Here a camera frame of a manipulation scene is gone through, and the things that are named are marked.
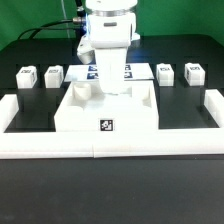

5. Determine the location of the white square table top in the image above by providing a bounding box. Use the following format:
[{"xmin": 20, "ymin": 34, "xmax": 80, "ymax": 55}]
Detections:
[{"xmin": 54, "ymin": 81, "xmax": 159, "ymax": 132}]

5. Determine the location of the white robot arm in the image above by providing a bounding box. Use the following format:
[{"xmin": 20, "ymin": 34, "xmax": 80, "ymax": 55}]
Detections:
[{"xmin": 77, "ymin": 0, "xmax": 138, "ymax": 94}]

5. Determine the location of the white sheet with AprilTags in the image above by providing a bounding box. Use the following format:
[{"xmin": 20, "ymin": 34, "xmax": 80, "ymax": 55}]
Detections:
[{"xmin": 64, "ymin": 63, "xmax": 154, "ymax": 82}]

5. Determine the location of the white U-shaped obstacle fence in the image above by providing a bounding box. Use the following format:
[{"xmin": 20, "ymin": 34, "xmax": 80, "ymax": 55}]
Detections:
[{"xmin": 0, "ymin": 94, "xmax": 224, "ymax": 159}]

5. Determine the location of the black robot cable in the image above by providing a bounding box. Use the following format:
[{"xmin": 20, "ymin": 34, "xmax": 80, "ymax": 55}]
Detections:
[{"xmin": 17, "ymin": 0, "xmax": 88, "ymax": 41}]

